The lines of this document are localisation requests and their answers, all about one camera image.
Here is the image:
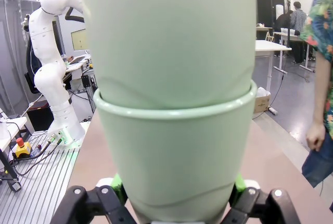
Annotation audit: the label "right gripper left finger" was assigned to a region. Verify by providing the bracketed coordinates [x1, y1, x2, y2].
[50, 173, 136, 224]

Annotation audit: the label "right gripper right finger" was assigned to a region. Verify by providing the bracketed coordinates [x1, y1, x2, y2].
[226, 173, 302, 224]

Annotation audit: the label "light green cup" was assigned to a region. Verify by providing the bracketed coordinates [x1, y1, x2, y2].
[79, 0, 257, 110]
[93, 79, 258, 222]

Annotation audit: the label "person's left forearm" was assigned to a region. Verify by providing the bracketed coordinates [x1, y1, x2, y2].
[313, 49, 333, 131]

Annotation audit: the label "black chair behind arm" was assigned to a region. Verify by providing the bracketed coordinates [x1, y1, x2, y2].
[24, 39, 42, 94]

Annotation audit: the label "person's left hand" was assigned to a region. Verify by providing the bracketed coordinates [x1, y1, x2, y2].
[306, 122, 327, 153]

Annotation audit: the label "aluminium slotted mounting plate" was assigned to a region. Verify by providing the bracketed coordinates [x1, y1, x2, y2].
[0, 122, 91, 224]

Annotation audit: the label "yellow emergency stop button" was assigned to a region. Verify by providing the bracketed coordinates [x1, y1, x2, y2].
[15, 138, 33, 158]

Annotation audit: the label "cardboard box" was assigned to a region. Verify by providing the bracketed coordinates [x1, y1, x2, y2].
[253, 91, 272, 114]

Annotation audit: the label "crumpled white paper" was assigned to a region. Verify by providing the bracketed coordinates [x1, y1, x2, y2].
[256, 86, 271, 97]

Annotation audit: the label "white table with legs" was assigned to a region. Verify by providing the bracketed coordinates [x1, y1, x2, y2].
[254, 40, 292, 115]

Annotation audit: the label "computer monitor with pale screen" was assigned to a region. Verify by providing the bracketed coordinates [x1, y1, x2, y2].
[70, 28, 88, 52]

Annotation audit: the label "white background table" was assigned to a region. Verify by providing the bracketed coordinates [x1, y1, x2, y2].
[273, 31, 317, 72]

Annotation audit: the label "person in black clothes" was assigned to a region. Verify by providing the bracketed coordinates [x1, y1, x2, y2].
[274, 10, 293, 35]

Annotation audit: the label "person in plaid shirt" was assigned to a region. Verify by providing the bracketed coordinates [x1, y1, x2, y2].
[290, 1, 308, 65]

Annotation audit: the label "person in floral shirt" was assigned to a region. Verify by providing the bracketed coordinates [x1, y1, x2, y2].
[299, 0, 333, 189]

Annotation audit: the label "black base cables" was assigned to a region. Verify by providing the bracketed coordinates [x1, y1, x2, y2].
[10, 135, 63, 178]

